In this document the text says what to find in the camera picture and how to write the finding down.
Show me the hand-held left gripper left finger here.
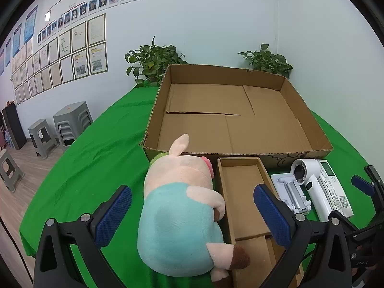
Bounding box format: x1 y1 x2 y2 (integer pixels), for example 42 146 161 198
33 185 132 288

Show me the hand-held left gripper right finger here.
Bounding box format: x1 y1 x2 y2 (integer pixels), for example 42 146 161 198
253 184 353 288

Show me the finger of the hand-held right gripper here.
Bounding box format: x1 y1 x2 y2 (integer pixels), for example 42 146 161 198
364 165 384 186
351 175 384 216

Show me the white phone stand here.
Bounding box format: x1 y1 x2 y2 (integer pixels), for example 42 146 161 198
271 172 312 215

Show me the small narrow cardboard box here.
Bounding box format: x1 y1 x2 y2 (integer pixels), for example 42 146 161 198
216 156 304 288

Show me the plush pig toy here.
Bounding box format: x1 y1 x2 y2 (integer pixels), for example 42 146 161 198
137 133 251 288

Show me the large cardboard box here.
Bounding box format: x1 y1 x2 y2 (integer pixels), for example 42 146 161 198
141 64 334 170

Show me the white labelled packaging box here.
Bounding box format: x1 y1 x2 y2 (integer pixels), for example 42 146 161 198
318 160 355 219

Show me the white handheld fan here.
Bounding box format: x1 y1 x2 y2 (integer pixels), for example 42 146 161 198
290 158 334 222

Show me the stack of grey stools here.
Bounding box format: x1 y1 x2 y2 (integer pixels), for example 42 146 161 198
53 101 94 152

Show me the grey plastic stool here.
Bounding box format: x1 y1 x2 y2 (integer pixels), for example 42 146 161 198
28 119 59 159
0 149 25 193

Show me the dark wooden cabinet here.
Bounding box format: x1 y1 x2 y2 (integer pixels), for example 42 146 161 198
1 100 27 150

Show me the small potted green plant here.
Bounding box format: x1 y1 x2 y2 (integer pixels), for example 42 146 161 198
238 43 293 80

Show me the large potted green plant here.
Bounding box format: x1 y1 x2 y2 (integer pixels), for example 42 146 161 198
124 36 189 88

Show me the wall of framed certificates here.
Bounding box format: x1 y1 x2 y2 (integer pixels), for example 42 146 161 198
10 13 108 105

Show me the row of blue wall posters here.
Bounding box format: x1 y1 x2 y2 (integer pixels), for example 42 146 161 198
0 5 39 76

